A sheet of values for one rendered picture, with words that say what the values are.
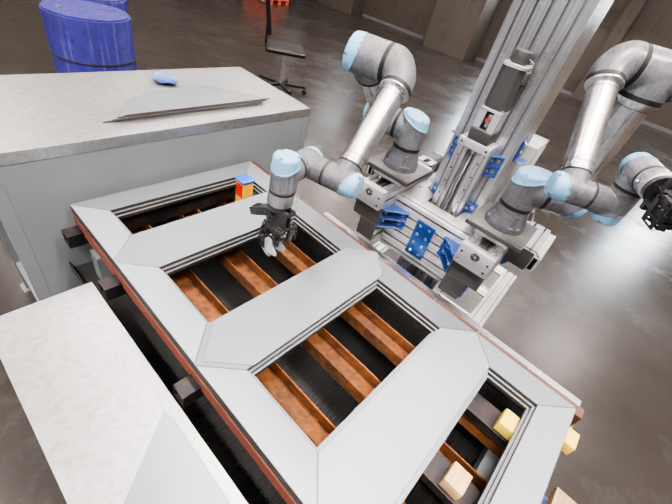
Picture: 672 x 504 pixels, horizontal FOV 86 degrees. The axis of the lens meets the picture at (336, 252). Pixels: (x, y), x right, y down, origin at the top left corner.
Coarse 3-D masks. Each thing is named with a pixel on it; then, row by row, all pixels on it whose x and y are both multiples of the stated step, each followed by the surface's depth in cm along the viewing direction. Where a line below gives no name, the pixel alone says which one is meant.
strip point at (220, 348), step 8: (216, 328) 99; (216, 336) 97; (224, 336) 97; (208, 344) 94; (216, 344) 95; (224, 344) 95; (232, 344) 96; (208, 352) 93; (216, 352) 93; (224, 352) 94; (232, 352) 94; (240, 352) 95; (208, 360) 91; (216, 360) 92; (224, 360) 92; (232, 360) 93; (240, 360) 93; (248, 360) 94
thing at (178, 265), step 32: (192, 192) 144; (256, 192) 157; (192, 256) 118; (384, 288) 127; (320, 320) 110; (416, 320) 121; (288, 352) 102; (384, 384) 98; (480, 384) 107; (288, 416) 86; (352, 416) 90; (256, 448) 80; (320, 448) 82; (512, 448) 93; (416, 480) 83
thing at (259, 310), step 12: (252, 300) 108; (264, 300) 109; (252, 312) 105; (264, 312) 106; (276, 312) 107; (264, 324) 103; (276, 324) 104; (288, 324) 105; (276, 336) 101; (288, 336) 102
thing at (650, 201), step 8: (664, 176) 83; (648, 184) 84; (656, 184) 84; (648, 192) 85; (656, 192) 84; (664, 192) 78; (648, 200) 85; (656, 200) 80; (640, 208) 88; (648, 208) 82; (656, 208) 80; (664, 208) 78; (656, 216) 80; (664, 216) 78; (648, 224) 81; (656, 224) 79; (664, 224) 79
